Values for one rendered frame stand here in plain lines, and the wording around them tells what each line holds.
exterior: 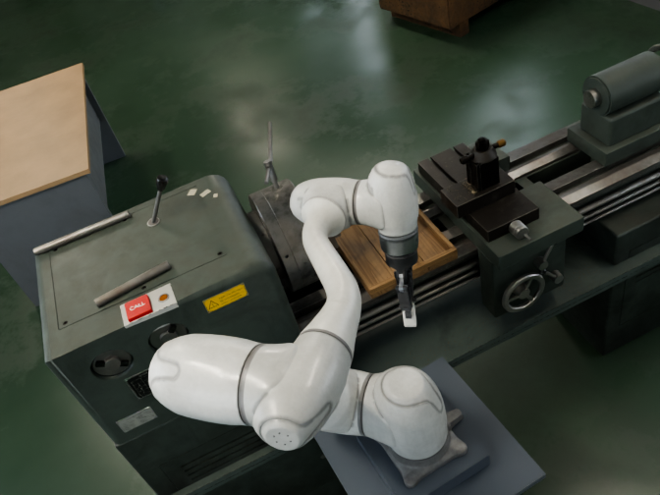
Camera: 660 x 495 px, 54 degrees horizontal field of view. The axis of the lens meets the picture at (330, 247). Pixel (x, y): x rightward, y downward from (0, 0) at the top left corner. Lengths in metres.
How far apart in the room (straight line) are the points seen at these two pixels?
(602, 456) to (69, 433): 2.25
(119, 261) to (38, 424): 1.71
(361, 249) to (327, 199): 0.71
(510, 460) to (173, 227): 1.08
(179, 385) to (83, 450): 2.14
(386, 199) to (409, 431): 0.53
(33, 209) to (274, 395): 2.73
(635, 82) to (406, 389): 1.29
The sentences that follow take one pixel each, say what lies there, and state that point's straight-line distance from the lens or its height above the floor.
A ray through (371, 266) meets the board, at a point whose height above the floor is 0.88.
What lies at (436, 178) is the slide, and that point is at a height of 0.97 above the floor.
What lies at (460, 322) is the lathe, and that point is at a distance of 2.29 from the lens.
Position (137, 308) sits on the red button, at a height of 1.27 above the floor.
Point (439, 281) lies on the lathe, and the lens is 2.09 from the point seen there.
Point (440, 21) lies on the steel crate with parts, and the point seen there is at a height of 0.16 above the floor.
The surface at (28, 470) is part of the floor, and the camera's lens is 3.28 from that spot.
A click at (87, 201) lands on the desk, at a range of 3.54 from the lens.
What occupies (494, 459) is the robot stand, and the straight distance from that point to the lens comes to 1.77.
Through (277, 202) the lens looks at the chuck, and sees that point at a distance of 1.80.
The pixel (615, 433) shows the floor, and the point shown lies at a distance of 2.70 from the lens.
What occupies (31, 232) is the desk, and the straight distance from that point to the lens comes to 3.66.
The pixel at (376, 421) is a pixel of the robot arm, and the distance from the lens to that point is 1.56.
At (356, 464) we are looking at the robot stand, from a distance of 1.80.
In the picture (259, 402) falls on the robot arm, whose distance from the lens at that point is 0.99.
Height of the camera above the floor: 2.32
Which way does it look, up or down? 42 degrees down
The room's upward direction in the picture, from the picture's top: 17 degrees counter-clockwise
